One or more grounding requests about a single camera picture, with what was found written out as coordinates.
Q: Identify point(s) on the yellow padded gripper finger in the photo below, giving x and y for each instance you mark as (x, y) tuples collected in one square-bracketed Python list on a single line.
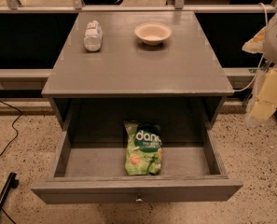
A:
[(265, 104), (255, 44)]

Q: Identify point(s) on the green rice chip bag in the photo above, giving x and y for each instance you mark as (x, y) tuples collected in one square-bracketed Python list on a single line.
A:
[(144, 148)]

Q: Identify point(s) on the grey open drawer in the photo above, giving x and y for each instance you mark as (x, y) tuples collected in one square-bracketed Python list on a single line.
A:
[(89, 162)]

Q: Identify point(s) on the grey wooden cabinet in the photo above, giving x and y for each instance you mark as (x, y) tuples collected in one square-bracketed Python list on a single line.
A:
[(183, 66)]

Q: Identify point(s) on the white paper bowl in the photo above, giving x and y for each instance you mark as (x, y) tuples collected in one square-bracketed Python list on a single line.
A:
[(153, 33)]

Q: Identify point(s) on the white plastic bottle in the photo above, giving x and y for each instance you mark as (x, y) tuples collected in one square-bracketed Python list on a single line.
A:
[(93, 36)]

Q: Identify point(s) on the black stand leg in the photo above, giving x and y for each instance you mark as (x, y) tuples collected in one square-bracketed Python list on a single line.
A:
[(11, 183)]

